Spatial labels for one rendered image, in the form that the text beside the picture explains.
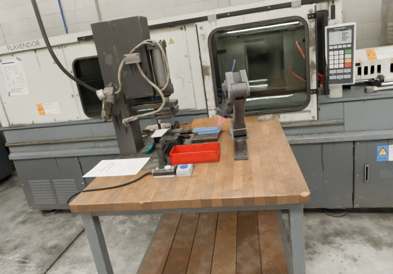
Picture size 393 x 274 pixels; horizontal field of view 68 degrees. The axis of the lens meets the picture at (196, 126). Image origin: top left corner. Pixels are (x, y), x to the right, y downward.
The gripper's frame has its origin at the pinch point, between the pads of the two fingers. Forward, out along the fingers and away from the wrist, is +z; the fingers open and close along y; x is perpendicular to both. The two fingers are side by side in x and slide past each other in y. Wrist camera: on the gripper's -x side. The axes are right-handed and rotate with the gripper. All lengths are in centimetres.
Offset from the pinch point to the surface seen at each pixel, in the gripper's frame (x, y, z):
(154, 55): 2, 47, -21
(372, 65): -79, -88, -70
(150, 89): 4.7, 42.6, -4.2
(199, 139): -6.4, 6.3, 14.9
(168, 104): 2.1, 30.2, 0.3
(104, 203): 57, 32, 34
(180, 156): 23.9, 11.9, 15.6
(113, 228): -52, 41, 143
